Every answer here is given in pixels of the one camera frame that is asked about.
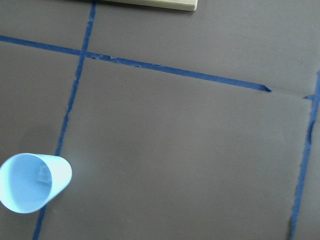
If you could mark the clear ice cube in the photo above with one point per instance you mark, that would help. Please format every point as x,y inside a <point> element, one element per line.
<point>44,175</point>

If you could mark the light blue cup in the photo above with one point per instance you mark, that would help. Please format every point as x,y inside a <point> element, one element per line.
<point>20,191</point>

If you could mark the wooden cutting board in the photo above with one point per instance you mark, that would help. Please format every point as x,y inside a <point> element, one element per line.
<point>181,5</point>

